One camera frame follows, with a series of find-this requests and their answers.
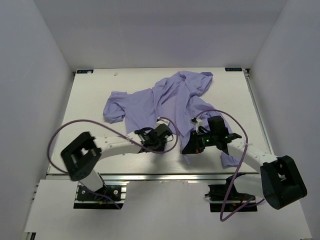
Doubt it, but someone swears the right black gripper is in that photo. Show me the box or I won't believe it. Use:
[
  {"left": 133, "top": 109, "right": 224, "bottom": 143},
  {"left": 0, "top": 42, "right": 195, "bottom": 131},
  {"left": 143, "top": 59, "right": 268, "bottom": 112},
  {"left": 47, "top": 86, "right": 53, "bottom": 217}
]
[{"left": 182, "top": 129, "right": 217, "bottom": 154}]

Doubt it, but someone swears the lilac zip-up jacket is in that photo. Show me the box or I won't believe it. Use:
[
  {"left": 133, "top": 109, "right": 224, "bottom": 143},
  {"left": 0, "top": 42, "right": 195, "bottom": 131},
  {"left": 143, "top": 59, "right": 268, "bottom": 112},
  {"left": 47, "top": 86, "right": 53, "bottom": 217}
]
[{"left": 102, "top": 70, "right": 242, "bottom": 169}]

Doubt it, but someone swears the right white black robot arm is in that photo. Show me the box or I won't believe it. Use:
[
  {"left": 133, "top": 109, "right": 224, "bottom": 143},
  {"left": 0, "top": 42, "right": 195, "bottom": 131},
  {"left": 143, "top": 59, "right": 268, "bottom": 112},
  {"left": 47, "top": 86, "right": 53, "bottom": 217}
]
[{"left": 182, "top": 116, "right": 308, "bottom": 210}]

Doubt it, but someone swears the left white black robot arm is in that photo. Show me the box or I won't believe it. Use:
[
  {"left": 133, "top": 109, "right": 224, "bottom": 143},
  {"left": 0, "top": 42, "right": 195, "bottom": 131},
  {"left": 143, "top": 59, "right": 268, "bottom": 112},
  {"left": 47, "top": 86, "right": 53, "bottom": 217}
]
[{"left": 60, "top": 123, "right": 173, "bottom": 200}]

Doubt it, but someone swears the right blue table label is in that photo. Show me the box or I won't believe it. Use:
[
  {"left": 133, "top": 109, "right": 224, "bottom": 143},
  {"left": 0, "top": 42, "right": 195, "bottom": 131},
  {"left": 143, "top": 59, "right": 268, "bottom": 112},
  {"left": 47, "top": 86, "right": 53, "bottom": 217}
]
[{"left": 224, "top": 67, "right": 243, "bottom": 72}]

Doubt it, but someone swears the blue table label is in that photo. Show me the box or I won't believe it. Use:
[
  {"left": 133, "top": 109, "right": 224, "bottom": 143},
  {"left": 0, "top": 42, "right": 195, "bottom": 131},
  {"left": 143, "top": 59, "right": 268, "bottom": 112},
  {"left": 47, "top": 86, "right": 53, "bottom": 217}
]
[
  {"left": 76, "top": 69, "right": 94, "bottom": 74},
  {"left": 224, "top": 67, "right": 243, "bottom": 72}
]

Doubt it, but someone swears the left blue table label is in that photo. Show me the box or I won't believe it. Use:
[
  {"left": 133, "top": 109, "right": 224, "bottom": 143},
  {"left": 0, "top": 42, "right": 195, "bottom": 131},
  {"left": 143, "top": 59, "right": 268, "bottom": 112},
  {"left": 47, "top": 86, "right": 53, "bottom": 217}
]
[{"left": 76, "top": 69, "right": 94, "bottom": 74}]

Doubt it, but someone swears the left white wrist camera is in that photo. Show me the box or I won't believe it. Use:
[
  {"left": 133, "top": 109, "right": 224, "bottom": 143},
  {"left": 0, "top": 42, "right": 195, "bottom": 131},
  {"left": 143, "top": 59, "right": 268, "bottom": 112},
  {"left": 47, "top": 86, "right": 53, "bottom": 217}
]
[{"left": 155, "top": 118, "right": 170, "bottom": 128}]

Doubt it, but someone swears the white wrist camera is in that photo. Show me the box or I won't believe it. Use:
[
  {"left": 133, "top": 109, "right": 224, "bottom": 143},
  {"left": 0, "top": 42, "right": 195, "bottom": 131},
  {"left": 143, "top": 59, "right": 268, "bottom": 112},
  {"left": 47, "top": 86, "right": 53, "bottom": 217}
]
[
  {"left": 155, "top": 118, "right": 170, "bottom": 128},
  {"left": 191, "top": 117, "right": 203, "bottom": 133}
]

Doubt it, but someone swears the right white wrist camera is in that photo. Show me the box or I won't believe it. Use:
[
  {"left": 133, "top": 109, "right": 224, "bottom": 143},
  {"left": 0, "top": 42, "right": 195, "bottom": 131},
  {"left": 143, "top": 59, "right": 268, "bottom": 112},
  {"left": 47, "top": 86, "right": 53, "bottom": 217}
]
[{"left": 191, "top": 117, "right": 203, "bottom": 133}]

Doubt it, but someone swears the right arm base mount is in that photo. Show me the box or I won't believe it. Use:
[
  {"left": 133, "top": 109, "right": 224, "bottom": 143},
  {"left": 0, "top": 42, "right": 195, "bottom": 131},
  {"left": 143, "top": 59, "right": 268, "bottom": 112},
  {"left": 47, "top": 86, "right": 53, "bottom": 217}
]
[{"left": 203, "top": 183, "right": 258, "bottom": 213}]

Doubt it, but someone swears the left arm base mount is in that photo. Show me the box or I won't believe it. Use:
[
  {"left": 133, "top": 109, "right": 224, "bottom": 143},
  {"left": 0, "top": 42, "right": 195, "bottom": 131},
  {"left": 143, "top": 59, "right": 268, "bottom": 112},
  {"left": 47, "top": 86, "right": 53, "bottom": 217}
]
[{"left": 73, "top": 181, "right": 128, "bottom": 210}]

